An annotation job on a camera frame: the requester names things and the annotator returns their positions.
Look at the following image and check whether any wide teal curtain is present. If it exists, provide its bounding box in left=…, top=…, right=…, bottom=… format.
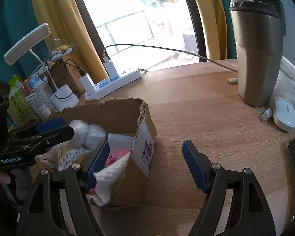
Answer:
left=0, top=0, right=54, bottom=84

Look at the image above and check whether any white foam sheet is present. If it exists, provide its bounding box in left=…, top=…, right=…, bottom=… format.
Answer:
left=107, top=133, right=136, bottom=151

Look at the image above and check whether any person's left hand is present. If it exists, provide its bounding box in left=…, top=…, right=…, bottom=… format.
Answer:
left=0, top=170, right=11, bottom=184

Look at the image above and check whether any white usb plug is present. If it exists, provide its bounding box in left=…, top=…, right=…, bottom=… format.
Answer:
left=261, top=108, right=273, bottom=123

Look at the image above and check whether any green snack packet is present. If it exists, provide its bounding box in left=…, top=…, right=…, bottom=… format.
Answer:
left=7, top=75, right=40, bottom=126

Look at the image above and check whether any white charger with black cable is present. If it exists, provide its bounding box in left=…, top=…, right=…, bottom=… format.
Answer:
left=79, top=73, right=97, bottom=96

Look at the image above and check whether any white cloth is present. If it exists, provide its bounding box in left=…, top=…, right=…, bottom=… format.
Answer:
left=87, top=152, right=131, bottom=207

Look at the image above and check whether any white power strip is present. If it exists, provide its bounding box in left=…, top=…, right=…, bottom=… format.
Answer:
left=85, top=68, right=142, bottom=100

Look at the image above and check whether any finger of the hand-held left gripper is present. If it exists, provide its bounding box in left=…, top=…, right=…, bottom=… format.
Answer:
left=8, top=126, right=75, bottom=153
left=15, top=117, right=65, bottom=138

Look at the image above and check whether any narrow yellow curtain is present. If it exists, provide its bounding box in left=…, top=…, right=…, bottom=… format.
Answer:
left=187, top=0, right=228, bottom=61

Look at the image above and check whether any white oval device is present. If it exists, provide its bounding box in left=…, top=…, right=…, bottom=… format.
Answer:
left=273, top=97, right=295, bottom=132

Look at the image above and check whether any brown cardboard box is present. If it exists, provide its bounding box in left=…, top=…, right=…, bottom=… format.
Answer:
left=36, top=98, right=158, bottom=208

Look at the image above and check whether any white charger with long cable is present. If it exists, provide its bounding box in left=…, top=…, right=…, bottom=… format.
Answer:
left=103, top=61, right=118, bottom=79

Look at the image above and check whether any clear bag of cotton swabs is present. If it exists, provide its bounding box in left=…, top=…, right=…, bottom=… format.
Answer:
left=36, top=144, right=94, bottom=171

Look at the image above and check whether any pink plastic toy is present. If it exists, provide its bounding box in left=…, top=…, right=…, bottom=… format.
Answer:
left=90, top=148, right=131, bottom=195

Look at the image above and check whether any clear bag of white cotton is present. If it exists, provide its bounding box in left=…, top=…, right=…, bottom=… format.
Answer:
left=69, top=119, right=107, bottom=150

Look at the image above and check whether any black charging cable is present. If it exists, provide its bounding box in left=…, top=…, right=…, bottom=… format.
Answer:
left=43, top=59, right=85, bottom=101

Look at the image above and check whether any wide yellow curtain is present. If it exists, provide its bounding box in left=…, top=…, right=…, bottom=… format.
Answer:
left=29, top=0, right=109, bottom=79

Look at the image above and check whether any red metal can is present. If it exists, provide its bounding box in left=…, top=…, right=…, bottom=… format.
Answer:
left=23, top=78, right=33, bottom=94

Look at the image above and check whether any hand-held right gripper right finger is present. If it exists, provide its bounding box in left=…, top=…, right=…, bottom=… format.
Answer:
left=182, top=140, right=277, bottom=236

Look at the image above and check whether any brown paper bag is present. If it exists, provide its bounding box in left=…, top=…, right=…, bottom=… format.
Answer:
left=50, top=49, right=85, bottom=92

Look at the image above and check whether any white perforated basket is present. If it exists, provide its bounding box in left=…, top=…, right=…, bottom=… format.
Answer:
left=26, top=88, right=57, bottom=118

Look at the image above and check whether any outdoor air conditioner unit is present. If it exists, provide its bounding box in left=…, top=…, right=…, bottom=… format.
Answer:
left=182, top=33, right=198, bottom=52

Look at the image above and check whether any long charging cable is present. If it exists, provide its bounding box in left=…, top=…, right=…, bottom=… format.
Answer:
left=103, top=44, right=239, bottom=84

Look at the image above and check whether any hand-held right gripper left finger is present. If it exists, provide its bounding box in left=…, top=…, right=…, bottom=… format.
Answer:
left=16, top=140, right=111, bottom=236

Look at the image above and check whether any steel tumbler with black lid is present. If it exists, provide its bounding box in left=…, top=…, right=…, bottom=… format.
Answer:
left=229, top=0, right=286, bottom=107

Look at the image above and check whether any white desk lamp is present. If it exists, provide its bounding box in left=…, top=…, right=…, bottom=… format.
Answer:
left=4, top=23, right=79, bottom=111

